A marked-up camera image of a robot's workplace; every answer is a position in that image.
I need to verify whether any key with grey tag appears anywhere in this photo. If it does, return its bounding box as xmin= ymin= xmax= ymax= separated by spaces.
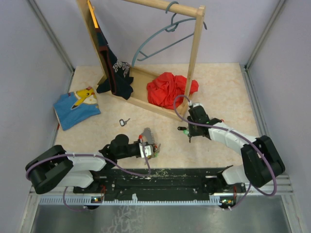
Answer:
xmin=119 ymin=118 xmax=131 ymax=127

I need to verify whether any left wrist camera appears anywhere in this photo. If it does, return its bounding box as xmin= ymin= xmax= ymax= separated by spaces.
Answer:
xmin=139 ymin=143 xmax=154 ymax=158

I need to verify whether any red crumpled cloth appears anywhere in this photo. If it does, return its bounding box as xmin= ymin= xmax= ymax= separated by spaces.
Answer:
xmin=146 ymin=72 xmax=187 ymax=110

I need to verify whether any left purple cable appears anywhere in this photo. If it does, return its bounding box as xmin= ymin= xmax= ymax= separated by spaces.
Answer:
xmin=25 ymin=145 xmax=152 ymax=213

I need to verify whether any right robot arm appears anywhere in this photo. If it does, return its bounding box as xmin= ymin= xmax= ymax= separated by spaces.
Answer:
xmin=187 ymin=103 xmax=285 ymax=192

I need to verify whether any key with black tag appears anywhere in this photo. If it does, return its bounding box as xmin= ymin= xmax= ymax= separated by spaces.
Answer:
xmin=177 ymin=127 xmax=187 ymax=131

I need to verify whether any purple cable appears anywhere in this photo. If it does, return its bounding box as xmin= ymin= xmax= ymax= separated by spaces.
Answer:
xmin=173 ymin=94 xmax=278 ymax=211
xmin=25 ymin=145 xmax=152 ymax=213

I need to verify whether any navy blue shirt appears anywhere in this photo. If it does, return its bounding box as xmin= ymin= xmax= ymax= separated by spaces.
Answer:
xmin=95 ymin=28 xmax=134 ymax=100

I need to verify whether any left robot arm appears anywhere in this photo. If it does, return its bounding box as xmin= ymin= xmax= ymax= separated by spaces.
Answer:
xmin=25 ymin=134 xmax=149 ymax=194

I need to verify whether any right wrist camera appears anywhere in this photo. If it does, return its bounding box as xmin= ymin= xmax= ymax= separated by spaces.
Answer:
xmin=189 ymin=102 xmax=204 ymax=108

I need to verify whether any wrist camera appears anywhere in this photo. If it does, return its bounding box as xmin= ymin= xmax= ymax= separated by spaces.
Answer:
xmin=139 ymin=143 xmax=154 ymax=158
xmin=189 ymin=102 xmax=204 ymax=108

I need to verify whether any wooden clothes rack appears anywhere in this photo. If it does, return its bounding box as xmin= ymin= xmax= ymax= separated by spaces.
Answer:
xmin=77 ymin=0 xmax=206 ymax=120

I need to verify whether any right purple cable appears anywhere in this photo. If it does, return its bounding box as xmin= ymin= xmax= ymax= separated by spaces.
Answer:
xmin=173 ymin=94 xmax=278 ymax=211

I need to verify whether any grey key organiser plate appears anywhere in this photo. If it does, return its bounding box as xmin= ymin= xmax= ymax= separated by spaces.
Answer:
xmin=142 ymin=128 xmax=156 ymax=145

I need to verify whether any grey slotted cable duct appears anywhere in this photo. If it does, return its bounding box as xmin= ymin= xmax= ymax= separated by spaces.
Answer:
xmin=38 ymin=195 xmax=240 ymax=206

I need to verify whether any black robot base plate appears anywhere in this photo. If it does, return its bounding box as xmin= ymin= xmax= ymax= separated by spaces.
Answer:
xmin=73 ymin=167 xmax=246 ymax=202

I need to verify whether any blue Pikachu shirt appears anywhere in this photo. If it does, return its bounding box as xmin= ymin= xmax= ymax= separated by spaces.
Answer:
xmin=53 ymin=86 xmax=101 ymax=131

